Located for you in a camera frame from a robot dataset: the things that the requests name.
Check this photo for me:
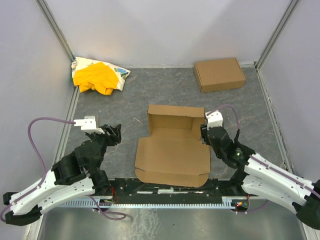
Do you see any folded closed cardboard box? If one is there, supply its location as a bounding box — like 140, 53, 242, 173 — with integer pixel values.
194, 57, 246, 93

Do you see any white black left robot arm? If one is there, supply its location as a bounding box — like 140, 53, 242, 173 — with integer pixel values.
1, 124, 122, 226

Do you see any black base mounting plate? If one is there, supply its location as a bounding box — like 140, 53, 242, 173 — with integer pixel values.
81, 176, 260, 198

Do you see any aluminium frame rail front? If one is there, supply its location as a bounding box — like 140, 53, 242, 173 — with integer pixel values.
34, 176, 311, 200

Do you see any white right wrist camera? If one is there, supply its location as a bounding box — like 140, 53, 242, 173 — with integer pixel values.
205, 110, 224, 130

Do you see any left aluminium corner post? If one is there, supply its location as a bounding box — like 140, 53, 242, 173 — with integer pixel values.
35, 0, 75, 62

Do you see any cardboard box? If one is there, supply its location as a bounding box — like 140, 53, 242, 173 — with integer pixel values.
134, 104, 211, 188
194, 57, 246, 93

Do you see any aluminium corner post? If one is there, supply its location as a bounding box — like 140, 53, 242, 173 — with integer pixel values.
254, 0, 300, 71
35, 0, 75, 62

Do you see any yellow cloth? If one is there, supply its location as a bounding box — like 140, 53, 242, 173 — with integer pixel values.
73, 62, 120, 96

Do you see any right aluminium corner post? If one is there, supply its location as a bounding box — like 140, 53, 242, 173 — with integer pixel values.
254, 0, 300, 71

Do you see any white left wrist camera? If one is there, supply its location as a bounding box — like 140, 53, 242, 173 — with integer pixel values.
73, 116, 105, 134

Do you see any floral patterned cloth bag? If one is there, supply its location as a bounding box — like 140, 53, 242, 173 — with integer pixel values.
71, 57, 131, 91

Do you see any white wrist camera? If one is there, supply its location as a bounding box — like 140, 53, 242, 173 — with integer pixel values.
205, 110, 224, 130
73, 116, 105, 134

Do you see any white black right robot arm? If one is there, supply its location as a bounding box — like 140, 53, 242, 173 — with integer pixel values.
200, 124, 320, 230

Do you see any light blue cable duct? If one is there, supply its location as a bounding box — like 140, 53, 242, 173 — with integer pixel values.
58, 197, 236, 210

